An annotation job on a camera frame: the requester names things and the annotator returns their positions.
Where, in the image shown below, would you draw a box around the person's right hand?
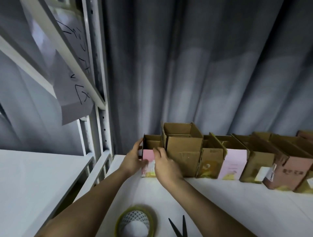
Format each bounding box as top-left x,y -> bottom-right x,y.
153,146 -> 185,189

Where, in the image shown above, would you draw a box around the person's left hand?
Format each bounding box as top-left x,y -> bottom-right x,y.
118,138 -> 149,178

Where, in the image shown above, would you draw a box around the pink green printed cardboard box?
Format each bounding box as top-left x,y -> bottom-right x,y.
140,134 -> 163,178

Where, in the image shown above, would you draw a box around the brown box with barcode label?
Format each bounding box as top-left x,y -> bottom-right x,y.
161,121 -> 204,178

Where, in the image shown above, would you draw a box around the taped brown cardboard box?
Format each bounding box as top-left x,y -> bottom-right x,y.
196,132 -> 227,180

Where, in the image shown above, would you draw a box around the black scissors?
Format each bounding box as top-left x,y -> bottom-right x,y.
167,214 -> 189,237

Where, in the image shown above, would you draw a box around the yellow tape roll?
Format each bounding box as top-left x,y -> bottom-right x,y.
114,204 -> 158,237

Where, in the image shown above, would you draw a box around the pink and yellow printed box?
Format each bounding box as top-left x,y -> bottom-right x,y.
210,133 -> 250,182

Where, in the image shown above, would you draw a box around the brown box with white label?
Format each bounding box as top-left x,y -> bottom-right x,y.
232,133 -> 277,184

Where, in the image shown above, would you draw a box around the person's right forearm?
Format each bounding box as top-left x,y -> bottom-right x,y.
165,178 -> 258,237

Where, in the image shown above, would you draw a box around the person's left forearm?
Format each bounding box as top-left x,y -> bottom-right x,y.
36,168 -> 136,237

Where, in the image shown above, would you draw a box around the white metal shelf rack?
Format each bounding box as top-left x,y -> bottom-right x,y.
0,0 -> 114,237

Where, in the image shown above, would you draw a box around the handwritten paper sheet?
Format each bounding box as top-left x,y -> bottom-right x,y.
51,53 -> 96,126
31,4 -> 95,75

